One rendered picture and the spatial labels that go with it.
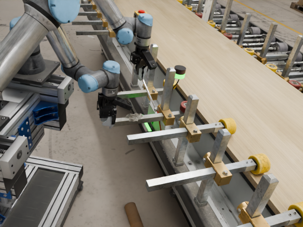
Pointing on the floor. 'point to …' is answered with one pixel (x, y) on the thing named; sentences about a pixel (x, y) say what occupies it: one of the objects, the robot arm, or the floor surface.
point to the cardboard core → (133, 215)
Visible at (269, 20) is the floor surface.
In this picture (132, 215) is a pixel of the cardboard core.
